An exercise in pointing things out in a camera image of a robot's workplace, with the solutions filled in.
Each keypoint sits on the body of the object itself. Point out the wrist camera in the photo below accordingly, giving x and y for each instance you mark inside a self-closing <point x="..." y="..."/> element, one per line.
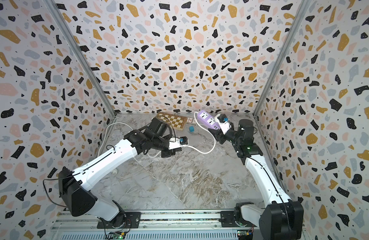
<point x="223" y="123"/>
<point x="177" y="142"/>

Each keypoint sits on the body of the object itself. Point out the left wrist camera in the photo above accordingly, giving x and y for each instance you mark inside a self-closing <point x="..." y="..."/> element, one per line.
<point x="177" y="142"/>

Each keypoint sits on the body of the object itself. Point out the playing card box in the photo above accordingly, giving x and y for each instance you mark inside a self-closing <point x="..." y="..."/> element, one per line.
<point x="191" y="121"/>

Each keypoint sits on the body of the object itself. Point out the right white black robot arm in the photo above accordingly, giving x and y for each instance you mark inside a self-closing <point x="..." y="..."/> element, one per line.
<point x="282" y="218"/>

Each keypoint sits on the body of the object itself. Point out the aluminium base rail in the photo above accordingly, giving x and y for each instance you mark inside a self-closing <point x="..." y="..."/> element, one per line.
<point x="155" y="225"/>

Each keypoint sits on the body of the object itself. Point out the purple power strip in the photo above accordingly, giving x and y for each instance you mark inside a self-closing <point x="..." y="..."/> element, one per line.
<point x="206" y="121"/>

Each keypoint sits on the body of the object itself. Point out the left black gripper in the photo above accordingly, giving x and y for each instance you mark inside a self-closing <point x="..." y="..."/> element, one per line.
<point x="171" y="152"/>

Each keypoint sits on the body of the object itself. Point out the wooden chess board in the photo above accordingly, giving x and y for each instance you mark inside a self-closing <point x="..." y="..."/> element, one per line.
<point x="177" y="122"/>

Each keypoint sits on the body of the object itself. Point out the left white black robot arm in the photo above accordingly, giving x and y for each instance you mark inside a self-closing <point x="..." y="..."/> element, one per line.
<point x="75" y="186"/>

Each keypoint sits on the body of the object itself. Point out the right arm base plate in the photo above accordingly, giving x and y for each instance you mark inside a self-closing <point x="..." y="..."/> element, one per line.
<point x="230" y="219"/>

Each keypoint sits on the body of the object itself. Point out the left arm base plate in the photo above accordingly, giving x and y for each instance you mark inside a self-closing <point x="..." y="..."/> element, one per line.
<point x="129" y="220"/>

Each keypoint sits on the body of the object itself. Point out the green circuit board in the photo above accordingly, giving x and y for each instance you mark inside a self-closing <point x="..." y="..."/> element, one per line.
<point x="116" y="236"/>

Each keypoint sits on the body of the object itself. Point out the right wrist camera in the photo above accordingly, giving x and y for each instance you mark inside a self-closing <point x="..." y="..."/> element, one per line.
<point x="223" y="123"/>

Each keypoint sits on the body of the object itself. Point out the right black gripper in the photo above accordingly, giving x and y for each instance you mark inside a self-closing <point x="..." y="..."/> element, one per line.
<point x="218" y="135"/>

